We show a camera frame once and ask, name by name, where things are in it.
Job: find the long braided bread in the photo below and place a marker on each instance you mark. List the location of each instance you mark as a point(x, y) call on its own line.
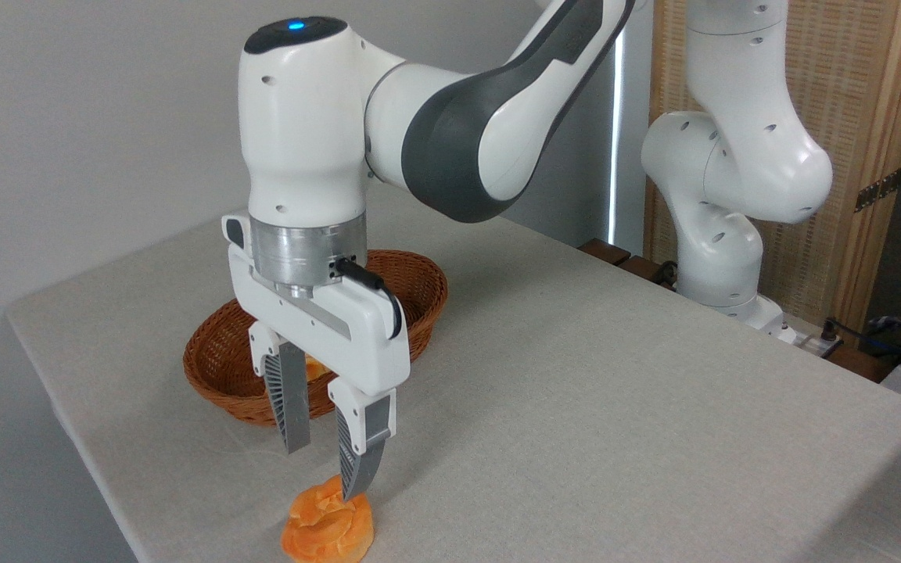
point(315, 368)

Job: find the dark brown wooden block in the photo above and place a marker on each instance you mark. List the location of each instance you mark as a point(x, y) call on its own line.
point(603, 251)
point(642, 270)

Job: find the brown oval wicker basket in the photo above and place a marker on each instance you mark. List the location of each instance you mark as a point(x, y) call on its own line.
point(216, 356)

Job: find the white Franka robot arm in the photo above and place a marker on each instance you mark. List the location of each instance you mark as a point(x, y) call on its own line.
point(302, 117)

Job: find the round orange bread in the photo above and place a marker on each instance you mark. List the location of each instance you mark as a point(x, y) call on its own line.
point(325, 532)

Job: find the dark metal screen hinge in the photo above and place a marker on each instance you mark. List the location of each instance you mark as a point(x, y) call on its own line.
point(879, 190)

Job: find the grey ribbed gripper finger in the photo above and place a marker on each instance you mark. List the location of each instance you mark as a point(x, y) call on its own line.
point(368, 438)
point(292, 399)

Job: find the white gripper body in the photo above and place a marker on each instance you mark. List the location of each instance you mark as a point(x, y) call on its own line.
point(341, 344)

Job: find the grey tablecloth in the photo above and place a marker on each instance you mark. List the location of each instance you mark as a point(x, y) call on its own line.
point(576, 391)

